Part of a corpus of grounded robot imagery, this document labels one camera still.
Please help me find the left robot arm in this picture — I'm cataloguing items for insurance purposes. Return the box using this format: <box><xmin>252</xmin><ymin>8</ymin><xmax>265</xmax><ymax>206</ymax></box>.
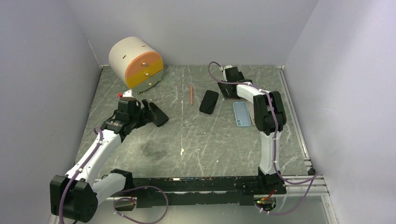
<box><xmin>49</xmin><ymin>97</ymin><xmax>156</xmax><ymax>224</ymax></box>

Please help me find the light blue phone case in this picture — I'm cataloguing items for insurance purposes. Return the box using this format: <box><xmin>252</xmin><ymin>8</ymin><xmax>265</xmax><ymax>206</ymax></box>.
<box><xmin>233</xmin><ymin>102</ymin><xmax>251</xmax><ymax>127</ymax></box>

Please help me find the black phone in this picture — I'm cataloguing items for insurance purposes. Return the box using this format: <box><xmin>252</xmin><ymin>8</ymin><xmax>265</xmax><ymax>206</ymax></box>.
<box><xmin>149</xmin><ymin>102</ymin><xmax>169</xmax><ymax>127</ymax></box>
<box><xmin>199</xmin><ymin>90</ymin><xmax>219</xmax><ymax>114</ymax></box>

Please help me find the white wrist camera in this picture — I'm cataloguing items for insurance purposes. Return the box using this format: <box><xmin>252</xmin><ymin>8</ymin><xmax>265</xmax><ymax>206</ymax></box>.
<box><xmin>220</xmin><ymin>65</ymin><xmax>233</xmax><ymax>72</ymax></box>
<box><xmin>117</xmin><ymin>89</ymin><xmax>133</xmax><ymax>98</ymax></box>

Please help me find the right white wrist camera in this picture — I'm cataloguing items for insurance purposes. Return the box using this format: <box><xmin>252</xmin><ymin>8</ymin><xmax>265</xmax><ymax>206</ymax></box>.
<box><xmin>220</xmin><ymin>65</ymin><xmax>233</xmax><ymax>72</ymax></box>

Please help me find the red pencil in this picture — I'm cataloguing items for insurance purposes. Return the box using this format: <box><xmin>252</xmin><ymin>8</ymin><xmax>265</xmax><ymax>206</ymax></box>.
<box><xmin>190</xmin><ymin>85</ymin><xmax>194</xmax><ymax>105</ymax></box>

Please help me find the round white drawer cabinet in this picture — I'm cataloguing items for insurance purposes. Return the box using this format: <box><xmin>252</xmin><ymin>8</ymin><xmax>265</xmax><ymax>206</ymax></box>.
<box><xmin>108</xmin><ymin>36</ymin><xmax>164</xmax><ymax>94</ymax></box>

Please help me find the beige phone case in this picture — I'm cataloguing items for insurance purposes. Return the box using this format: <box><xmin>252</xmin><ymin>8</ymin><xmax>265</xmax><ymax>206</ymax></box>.
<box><xmin>247</xmin><ymin>102</ymin><xmax>255</xmax><ymax>125</ymax></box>

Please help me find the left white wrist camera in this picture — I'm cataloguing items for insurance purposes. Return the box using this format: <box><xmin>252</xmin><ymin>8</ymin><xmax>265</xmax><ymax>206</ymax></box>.
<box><xmin>117</xmin><ymin>89</ymin><xmax>133</xmax><ymax>98</ymax></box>

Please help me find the black phone left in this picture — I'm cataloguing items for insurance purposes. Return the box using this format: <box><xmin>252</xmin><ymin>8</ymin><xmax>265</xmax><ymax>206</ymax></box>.
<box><xmin>149</xmin><ymin>102</ymin><xmax>169</xmax><ymax>127</ymax></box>

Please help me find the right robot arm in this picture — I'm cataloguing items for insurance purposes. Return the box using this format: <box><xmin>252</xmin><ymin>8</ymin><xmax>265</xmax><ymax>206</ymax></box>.
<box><xmin>218</xmin><ymin>65</ymin><xmax>286</xmax><ymax>194</ymax></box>

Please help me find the black phone centre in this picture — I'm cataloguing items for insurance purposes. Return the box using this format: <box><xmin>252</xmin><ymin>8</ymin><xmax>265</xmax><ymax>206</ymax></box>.
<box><xmin>199</xmin><ymin>90</ymin><xmax>219</xmax><ymax>114</ymax></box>

